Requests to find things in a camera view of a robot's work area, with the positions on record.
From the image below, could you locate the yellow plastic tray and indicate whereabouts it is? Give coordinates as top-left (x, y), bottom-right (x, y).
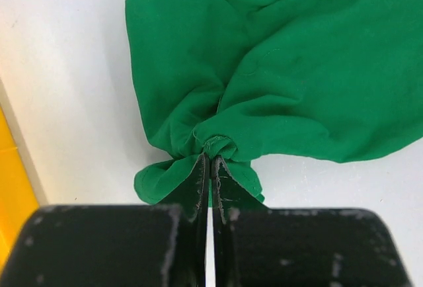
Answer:
top-left (1, 114), bottom-right (38, 262)

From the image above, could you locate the green t-shirt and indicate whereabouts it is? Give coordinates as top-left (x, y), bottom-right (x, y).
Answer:
top-left (125, 0), bottom-right (422, 204)

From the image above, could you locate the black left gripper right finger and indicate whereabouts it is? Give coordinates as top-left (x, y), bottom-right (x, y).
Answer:
top-left (211, 157), bottom-right (412, 286)

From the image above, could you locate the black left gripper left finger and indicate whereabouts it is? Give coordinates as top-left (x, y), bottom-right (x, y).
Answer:
top-left (1, 154), bottom-right (210, 286)

